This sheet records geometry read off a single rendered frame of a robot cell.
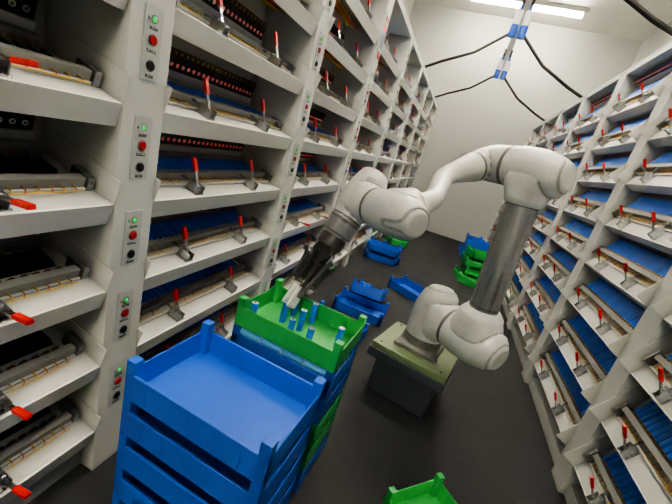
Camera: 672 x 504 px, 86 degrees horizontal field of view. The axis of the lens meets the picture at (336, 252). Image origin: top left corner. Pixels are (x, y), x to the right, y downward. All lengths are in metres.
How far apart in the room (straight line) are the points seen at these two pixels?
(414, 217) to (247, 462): 0.57
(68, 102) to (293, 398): 0.66
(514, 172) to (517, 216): 0.14
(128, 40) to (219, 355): 0.63
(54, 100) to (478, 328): 1.23
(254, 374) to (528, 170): 0.96
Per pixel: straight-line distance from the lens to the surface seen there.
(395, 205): 0.85
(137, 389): 0.75
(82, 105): 0.75
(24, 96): 0.70
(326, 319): 1.09
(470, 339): 1.34
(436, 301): 1.44
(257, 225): 1.42
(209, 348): 0.88
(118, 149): 0.80
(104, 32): 0.83
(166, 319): 1.14
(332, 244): 0.97
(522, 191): 1.24
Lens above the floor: 0.92
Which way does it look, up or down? 17 degrees down
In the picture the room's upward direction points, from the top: 16 degrees clockwise
